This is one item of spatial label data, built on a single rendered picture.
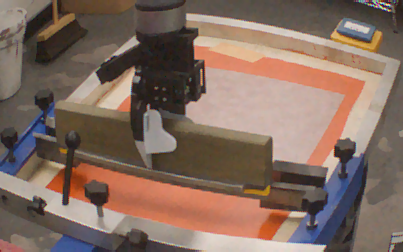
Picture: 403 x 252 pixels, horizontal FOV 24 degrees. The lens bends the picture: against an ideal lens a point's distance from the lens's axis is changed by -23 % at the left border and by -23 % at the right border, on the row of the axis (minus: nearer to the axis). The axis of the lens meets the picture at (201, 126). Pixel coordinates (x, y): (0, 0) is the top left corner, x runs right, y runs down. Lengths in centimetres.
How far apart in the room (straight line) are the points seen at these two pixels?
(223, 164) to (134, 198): 19
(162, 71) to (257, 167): 18
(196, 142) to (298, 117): 39
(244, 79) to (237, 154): 52
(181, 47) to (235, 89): 52
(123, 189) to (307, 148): 32
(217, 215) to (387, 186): 196
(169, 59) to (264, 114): 43
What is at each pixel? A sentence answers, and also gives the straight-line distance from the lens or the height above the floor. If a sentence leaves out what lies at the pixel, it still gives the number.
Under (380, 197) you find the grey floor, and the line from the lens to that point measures 360.
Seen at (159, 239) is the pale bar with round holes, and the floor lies 104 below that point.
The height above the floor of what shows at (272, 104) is 95.
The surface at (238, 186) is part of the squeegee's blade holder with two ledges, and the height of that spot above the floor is 104.
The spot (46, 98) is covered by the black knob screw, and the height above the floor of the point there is 106.
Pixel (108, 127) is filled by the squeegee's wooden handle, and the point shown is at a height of 109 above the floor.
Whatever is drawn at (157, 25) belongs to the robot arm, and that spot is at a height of 127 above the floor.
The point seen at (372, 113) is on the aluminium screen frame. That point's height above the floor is 99.
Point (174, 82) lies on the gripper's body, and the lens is 162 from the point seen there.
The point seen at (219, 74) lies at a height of 96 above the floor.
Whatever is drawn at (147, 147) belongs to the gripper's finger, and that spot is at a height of 108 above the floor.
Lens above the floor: 188
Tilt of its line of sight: 28 degrees down
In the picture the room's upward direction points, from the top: 2 degrees counter-clockwise
